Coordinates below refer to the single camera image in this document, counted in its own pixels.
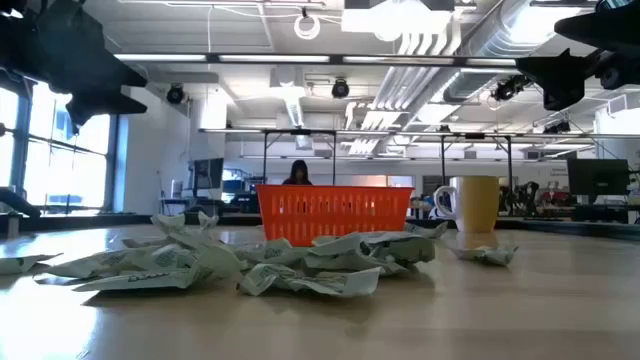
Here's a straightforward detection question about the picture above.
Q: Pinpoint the large window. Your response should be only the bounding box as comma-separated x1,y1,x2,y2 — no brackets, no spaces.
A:
0,79,120,214

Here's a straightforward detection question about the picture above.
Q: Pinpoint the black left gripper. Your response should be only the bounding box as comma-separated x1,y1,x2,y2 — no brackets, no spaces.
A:
0,0,149,135

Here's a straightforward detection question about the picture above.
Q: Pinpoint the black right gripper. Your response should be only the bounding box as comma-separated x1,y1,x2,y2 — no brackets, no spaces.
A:
514,4,640,113

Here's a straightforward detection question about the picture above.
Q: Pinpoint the long ceiling light strip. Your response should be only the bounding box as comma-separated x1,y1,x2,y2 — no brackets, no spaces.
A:
113,52,519,69

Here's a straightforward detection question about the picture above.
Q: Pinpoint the white coiled cable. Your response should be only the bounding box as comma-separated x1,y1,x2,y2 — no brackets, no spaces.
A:
293,13,322,41

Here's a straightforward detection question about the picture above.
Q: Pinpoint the orange plastic basket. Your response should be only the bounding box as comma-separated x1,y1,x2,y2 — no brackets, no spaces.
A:
255,184,415,248

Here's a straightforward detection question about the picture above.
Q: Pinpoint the yellow mug with white handle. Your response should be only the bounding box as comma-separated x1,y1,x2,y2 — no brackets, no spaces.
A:
433,174,500,234

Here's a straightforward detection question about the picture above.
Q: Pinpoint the silver ventilation duct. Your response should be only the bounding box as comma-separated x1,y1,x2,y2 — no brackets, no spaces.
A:
442,0,551,104

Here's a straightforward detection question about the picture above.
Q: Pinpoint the person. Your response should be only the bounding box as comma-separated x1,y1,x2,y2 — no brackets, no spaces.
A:
282,159,314,187

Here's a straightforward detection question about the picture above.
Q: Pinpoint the large black monitor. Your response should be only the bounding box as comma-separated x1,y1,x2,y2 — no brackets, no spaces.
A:
566,158,631,198

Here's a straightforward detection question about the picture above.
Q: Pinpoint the small black monitor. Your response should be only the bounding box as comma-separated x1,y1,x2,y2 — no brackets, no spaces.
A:
192,157,226,191

